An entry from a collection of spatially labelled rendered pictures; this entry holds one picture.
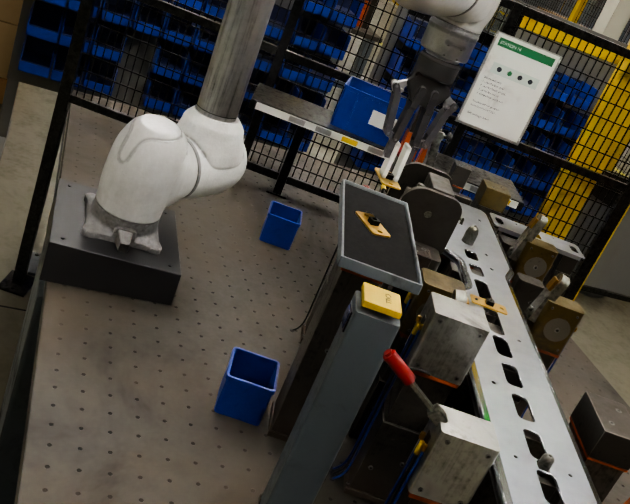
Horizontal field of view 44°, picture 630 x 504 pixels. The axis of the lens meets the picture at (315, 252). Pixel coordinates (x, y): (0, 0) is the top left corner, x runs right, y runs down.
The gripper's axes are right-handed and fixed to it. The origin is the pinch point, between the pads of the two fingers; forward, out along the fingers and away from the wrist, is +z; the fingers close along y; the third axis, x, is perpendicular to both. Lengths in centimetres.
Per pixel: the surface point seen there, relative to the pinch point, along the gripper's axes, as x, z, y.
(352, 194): 2.6, 9.8, -4.2
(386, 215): -2.9, 9.8, 1.8
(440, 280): -6.5, 17.8, 16.0
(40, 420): -24, 56, -48
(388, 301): -37.5, 10.0, -5.2
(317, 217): 102, 55, 19
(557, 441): -38, 26, 33
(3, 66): 302, 104, -119
